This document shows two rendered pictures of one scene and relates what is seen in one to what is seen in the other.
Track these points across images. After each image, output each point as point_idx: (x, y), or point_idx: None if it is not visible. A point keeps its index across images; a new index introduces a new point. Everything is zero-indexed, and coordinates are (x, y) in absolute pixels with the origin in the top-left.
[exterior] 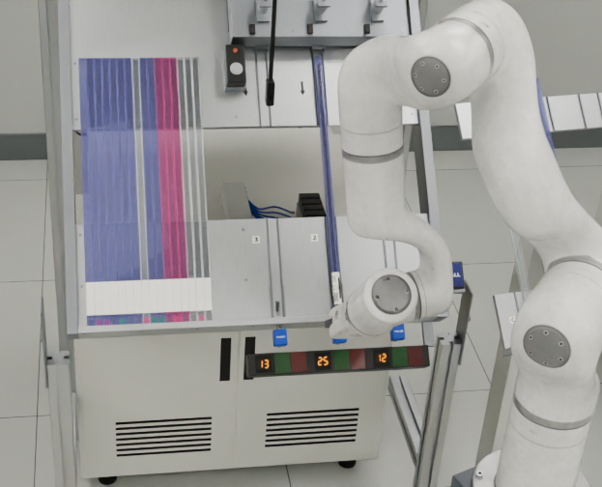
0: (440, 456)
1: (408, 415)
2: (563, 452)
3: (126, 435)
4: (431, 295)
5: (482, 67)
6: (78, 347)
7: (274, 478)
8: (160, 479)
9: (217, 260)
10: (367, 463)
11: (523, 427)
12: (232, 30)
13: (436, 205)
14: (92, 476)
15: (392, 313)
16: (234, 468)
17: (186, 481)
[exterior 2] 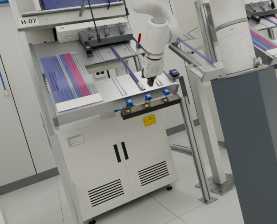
0: (198, 144)
1: (181, 146)
2: (246, 33)
3: (93, 196)
4: (171, 26)
5: None
6: (66, 162)
7: (149, 200)
8: (111, 216)
9: (100, 90)
10: (176, 186)
11: (227, 32)
12: (83, 40)
13: None
14: (86, 219)
15: (161, 23)
16: (134, 203)
17: (120, 213)
